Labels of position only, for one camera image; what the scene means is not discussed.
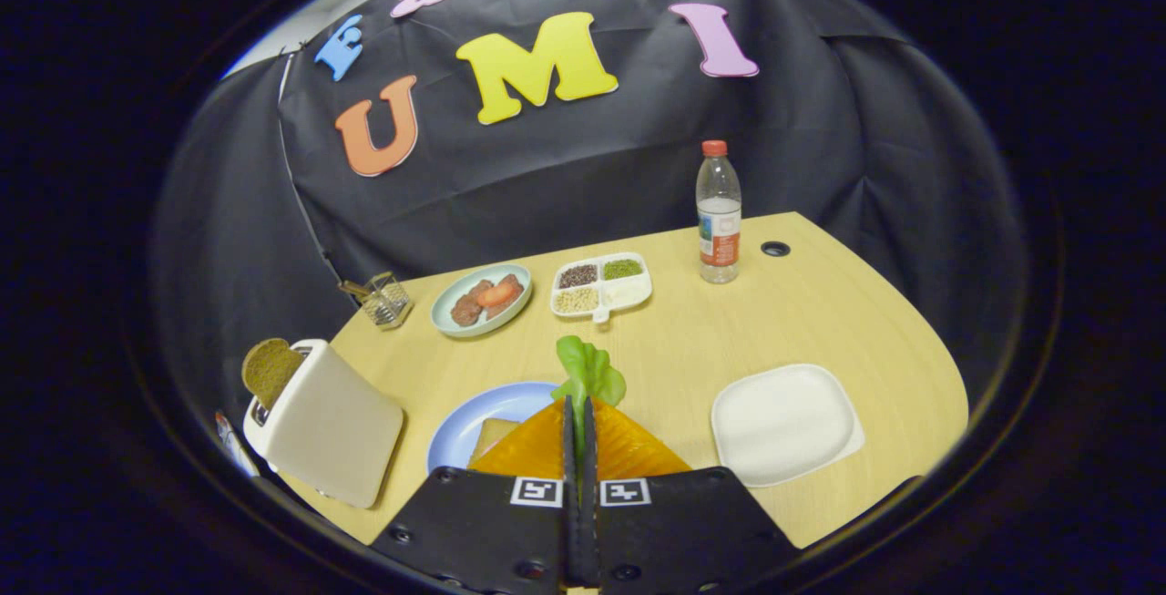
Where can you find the white divided seed tray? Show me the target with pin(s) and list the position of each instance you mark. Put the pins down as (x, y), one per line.
(629, 292)

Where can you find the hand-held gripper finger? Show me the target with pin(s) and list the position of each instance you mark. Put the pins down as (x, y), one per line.
(572, 522)
(590, 522)

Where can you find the white and red object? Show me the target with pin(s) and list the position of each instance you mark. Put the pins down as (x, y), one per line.
(232, 440)

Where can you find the red tomato slice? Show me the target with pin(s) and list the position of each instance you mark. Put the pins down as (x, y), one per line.
(496, 295)

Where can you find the clear bottle with red cap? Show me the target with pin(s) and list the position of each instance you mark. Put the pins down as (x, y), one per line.
(719, 240)

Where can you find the blue plate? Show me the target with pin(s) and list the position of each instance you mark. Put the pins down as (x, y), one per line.
(465, 426)

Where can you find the pale green plate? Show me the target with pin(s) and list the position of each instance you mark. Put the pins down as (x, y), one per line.
(445, 318)

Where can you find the white square plate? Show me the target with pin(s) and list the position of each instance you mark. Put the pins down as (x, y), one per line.
(783, 422)

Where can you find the green lettuce leaf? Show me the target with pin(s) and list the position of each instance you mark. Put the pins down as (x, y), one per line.
(588, 372)

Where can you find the black backdrop cloth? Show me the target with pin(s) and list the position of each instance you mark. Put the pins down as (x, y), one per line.
(547, 176)

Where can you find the brown toast slice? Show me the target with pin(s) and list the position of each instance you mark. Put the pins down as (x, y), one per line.
(269, 372)

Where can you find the white toaster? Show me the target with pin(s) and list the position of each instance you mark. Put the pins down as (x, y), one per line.
(332, 431)

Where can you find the bread slice on plate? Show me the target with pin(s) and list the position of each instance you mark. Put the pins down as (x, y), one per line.
(492, 438)

